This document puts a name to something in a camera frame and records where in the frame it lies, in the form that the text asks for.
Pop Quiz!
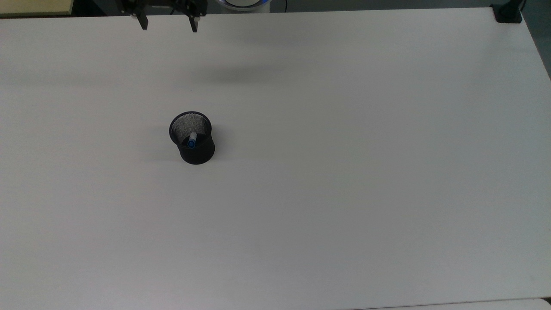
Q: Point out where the black table clamp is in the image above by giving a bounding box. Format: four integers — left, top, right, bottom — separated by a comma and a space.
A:
491, 0, 526, 24

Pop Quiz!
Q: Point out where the black mesh pen cup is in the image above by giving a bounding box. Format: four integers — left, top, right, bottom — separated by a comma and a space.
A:
169, 111, 216, 165

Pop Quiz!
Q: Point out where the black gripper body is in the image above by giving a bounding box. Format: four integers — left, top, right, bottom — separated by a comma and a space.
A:
122, 0, 208, 13

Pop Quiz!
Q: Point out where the beige wooden board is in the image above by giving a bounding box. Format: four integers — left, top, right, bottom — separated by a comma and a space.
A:
0, 0, 74, 18

